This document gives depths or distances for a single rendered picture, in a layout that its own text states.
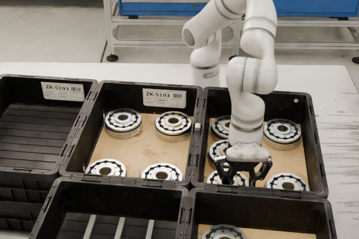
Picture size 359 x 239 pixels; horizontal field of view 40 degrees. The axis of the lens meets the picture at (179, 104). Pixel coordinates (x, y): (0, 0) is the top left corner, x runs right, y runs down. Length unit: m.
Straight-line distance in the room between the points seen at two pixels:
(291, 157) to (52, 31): 2.77
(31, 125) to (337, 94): 1.06
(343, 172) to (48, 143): 0.85
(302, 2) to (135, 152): 2.13
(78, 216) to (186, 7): 2.19
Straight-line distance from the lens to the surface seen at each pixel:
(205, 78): 1.57
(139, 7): 3.20
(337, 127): 1.70
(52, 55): 3.51
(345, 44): 3.43
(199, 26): 1.44
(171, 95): 1.41
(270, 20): 1.06
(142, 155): 1.32
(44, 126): 1.47
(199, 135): 1.22
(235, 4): 1.30
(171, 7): 3.19
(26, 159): 1.36
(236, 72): 0.98
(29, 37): 3.79
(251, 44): 1.03
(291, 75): 1.92
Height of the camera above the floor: 1.70
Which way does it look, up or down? 36 degrees down
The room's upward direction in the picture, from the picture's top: straight up
